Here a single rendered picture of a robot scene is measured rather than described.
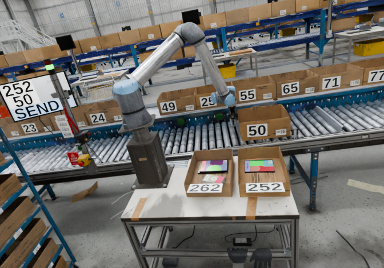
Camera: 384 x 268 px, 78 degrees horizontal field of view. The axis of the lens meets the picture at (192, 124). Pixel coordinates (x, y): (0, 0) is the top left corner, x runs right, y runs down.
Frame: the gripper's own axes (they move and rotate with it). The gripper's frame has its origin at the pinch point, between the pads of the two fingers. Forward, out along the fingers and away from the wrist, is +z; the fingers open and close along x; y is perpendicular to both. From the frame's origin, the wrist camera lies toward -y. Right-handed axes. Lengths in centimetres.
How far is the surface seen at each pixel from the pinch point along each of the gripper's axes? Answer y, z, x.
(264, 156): 51, 3, 15
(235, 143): 24.1, 5.4, -2.2
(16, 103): 31, -59, -163
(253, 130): 22.4, -3.5, 13.6
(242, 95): -28.5, -16.7, 13.0
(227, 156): 47.6, 1.4, -10.0
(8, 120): -58, -21, -267
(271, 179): 75, 4, 14
